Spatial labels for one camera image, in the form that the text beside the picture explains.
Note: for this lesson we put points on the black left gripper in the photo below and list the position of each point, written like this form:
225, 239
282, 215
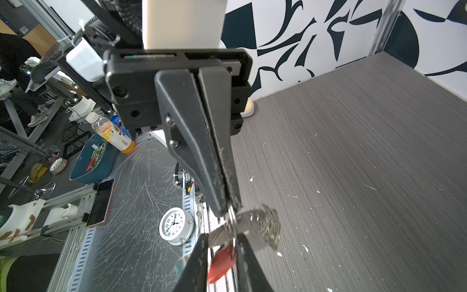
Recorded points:
146, 82

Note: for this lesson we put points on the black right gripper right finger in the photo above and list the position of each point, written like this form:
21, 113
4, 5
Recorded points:
250, 276

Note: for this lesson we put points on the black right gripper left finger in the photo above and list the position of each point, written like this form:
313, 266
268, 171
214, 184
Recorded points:
194, 276

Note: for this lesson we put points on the red key tag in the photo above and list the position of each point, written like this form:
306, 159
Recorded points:
221, 263

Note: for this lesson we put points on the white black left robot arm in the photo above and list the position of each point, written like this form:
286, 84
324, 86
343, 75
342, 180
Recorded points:
115, 25

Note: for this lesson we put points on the beige wooden brush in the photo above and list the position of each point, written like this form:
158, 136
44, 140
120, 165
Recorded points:
249, 108

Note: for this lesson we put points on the round white analog clock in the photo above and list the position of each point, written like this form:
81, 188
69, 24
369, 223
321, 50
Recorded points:
174, 228

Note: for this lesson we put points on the plastic bottle orange label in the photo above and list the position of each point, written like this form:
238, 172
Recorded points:
110, 132

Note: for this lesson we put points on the smartphone on bench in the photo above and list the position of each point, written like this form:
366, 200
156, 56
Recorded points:
102, 201

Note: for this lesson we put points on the teal bag on floor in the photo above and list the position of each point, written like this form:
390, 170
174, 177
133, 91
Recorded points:
95, 161

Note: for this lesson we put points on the person in black shirt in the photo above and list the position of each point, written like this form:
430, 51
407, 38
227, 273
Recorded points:
15, 51

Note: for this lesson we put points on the white slotted cable duct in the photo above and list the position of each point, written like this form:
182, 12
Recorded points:
190, 206

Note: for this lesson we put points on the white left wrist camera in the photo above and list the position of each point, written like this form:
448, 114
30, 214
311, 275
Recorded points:
182, 24

